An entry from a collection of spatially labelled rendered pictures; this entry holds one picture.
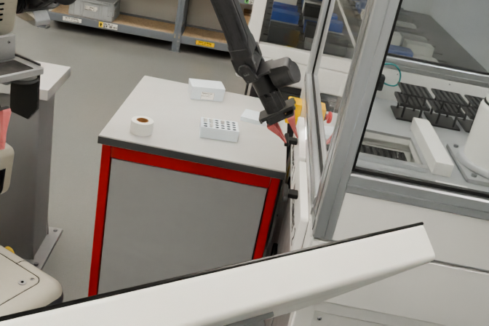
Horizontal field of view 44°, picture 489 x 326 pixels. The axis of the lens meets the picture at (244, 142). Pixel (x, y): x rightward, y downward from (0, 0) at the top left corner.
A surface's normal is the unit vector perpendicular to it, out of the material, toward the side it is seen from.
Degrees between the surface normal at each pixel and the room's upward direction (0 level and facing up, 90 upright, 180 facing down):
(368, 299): 90
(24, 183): 90
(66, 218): 0
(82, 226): 0
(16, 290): 0
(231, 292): 40
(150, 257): 90
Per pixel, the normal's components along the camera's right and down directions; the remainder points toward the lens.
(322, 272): 0.47, -0.41
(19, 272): 0.18, -0.90
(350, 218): -0.07, 0.40
